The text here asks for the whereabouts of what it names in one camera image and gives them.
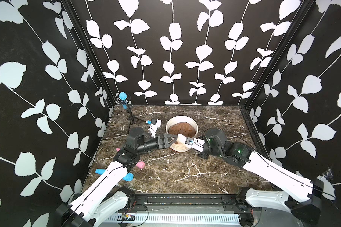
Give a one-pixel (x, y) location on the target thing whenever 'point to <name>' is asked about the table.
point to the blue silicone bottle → (128, 177)
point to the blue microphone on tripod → (125, 99)
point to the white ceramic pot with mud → (183, 125)
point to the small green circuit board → (128, 217)
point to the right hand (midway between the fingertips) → (191, 140)
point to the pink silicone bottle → (140, 164)
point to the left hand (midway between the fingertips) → (175, 138)
